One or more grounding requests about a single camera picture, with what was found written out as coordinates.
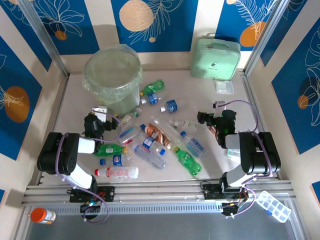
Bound clear bottle crane picture label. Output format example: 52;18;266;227
121;107;143;125

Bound clear bottle green print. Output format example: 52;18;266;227
168;118;198;130

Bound clear bottle blue cap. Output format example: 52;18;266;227
117;124;147;145

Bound green Sprite bottle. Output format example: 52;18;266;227
93;143;128;158

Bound clear bottle pale blue label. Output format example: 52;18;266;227
179;131;208;158

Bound small crushed blue-label bottle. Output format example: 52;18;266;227
139;92;161;105
159;99;180;113

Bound long clear square bottle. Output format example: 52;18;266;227
151;117;183;143

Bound clear bottle dark blue label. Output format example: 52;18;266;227
99;153;135;168

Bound crushed bottle blue barcode label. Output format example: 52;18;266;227
141;136;167;156

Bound brown Nescafe coffee bottle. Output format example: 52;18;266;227
146;122;173;150

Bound tall green soda bottle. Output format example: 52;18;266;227
173;146;203;177

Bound ribbed clear water bottle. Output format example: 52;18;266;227
132;144;167;170

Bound crushed green soda bottle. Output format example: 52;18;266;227
139;79;166;97

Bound round mesh waste bin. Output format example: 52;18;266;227
83;47;142;118

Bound translucent green-lined trash bin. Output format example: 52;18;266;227
82;44;144;102

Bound small clear plastic sachet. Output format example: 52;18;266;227
215;79;235;95

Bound mint green zip case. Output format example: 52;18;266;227
191;33;242;81

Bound black connector block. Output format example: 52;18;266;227
221;201;247;217
79;202;101;214

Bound clear compartment organizer box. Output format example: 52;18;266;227
254;191;293;223

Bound orange lid jar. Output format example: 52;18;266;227
30;207;57;225

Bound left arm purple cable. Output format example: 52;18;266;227
55;112;123;224

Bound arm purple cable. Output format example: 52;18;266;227
55;112;123;224
222;99;273;220

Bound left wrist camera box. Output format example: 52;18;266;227
91;106;109;123

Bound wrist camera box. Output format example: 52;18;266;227
212;100;227;118
91;106;109;123

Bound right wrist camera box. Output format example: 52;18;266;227
212;100;227;118

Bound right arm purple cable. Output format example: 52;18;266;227
222;99;273;220

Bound aluminium table side rail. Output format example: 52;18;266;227
34;74;70;186
241;71;281;180

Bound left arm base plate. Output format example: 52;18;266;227
68;186;116;204

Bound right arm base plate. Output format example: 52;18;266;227
203;183;251;201

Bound aluminium mounting rail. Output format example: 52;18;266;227
21;179;294;205

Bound aluminium frame post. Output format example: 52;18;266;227
244;0;292;76
18;0;70;78

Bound grey slotted cable duct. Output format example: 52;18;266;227
53;201;226;214

